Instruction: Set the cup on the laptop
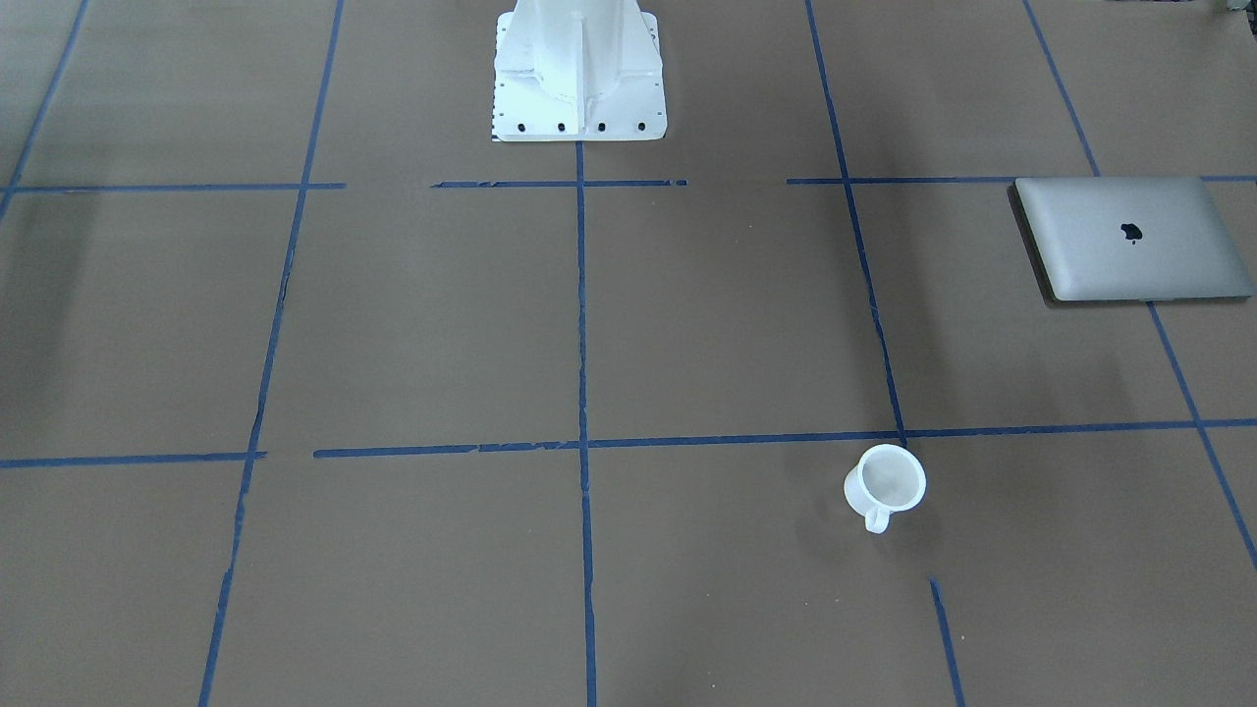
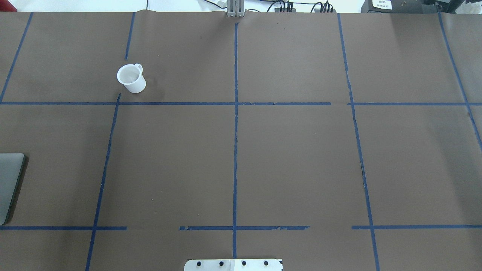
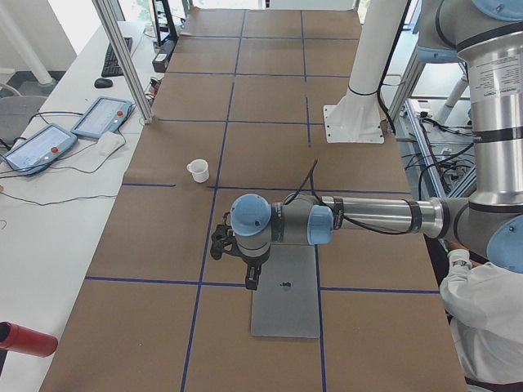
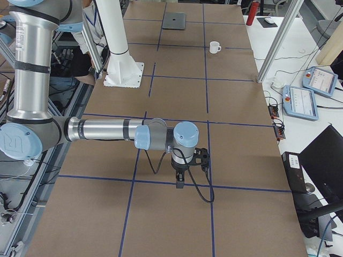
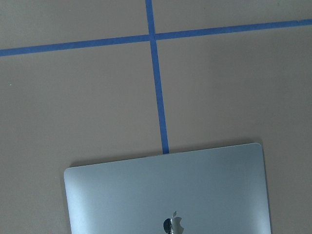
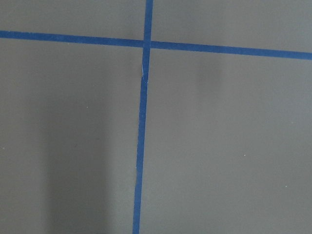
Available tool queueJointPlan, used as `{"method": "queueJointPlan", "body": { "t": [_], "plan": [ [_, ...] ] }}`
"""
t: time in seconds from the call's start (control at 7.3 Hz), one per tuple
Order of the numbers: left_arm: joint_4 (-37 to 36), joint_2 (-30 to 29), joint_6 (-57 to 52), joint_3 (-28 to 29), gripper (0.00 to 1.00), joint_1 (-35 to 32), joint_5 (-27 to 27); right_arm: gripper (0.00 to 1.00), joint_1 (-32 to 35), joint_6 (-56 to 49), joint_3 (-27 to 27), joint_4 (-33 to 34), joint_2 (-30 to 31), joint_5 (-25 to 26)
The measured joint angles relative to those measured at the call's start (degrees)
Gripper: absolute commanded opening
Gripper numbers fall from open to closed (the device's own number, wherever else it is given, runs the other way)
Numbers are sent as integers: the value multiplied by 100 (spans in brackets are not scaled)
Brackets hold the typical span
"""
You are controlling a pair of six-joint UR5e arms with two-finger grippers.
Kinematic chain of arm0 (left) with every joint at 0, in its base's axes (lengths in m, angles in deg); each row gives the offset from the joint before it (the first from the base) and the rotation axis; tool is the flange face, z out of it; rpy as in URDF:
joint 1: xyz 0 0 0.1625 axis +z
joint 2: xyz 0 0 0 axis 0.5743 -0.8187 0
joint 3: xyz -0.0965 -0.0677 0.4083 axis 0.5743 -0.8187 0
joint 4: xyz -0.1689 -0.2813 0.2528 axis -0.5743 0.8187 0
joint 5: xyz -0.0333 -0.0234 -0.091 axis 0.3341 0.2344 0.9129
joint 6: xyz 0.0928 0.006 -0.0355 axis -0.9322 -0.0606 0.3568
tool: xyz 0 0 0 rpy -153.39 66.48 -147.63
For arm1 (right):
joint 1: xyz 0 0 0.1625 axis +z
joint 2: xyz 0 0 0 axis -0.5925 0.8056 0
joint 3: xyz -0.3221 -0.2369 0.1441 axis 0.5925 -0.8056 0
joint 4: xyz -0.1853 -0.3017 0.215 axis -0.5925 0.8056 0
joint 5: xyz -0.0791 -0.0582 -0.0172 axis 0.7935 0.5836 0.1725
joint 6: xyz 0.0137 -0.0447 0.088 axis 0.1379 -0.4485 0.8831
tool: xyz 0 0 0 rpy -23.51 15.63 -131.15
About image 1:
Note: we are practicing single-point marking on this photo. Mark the white ceramic mug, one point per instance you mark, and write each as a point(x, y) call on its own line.
point(885, 480)

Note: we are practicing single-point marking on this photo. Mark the silver closed laptop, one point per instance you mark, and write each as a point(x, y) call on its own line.
point(1131, 238)

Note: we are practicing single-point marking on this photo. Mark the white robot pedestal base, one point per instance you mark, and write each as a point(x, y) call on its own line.
point(578, 70)

